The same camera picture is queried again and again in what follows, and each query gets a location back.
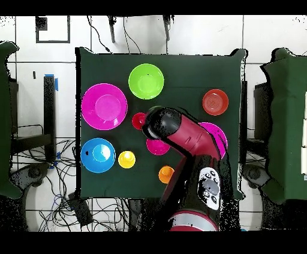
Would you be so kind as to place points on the green cloth side table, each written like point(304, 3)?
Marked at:
point(287, 119)
point(6, 119)

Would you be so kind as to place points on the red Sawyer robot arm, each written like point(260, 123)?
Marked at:
point(189, 136)

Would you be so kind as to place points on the metal chair leg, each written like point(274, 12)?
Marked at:
point(167, 28)
point(111, 31)

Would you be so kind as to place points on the large pink bowl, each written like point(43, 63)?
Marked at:
point(219, 136)
point(104, 106)

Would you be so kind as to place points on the blue bowl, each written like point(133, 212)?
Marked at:
point(97, 155)

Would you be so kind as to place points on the red cup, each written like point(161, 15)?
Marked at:
point(138, 121)

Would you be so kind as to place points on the green bowl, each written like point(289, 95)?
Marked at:
point(146, 81)

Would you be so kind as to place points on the black power strip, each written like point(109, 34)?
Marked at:
point(80, 210)

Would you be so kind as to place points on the grey square floor frame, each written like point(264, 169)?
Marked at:
point(52, 41)

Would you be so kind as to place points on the orange cup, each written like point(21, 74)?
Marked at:
point(165, 174)

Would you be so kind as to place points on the small crimson bowl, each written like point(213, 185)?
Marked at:
point(157, 148)

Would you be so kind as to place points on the orange bowl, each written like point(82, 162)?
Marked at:
point(215, 102)

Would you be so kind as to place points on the yellow cup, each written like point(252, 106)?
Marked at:
point(126, 159)

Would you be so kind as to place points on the dark green tablecloth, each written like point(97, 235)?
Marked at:
point(191, 72)

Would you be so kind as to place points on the blue tape strip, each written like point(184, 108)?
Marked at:
point(56, 84)

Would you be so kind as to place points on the black pedestal leg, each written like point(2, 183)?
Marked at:
point(32, 173)
point(255, 176)

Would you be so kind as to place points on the black table frame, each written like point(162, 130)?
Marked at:
point(49, 107)

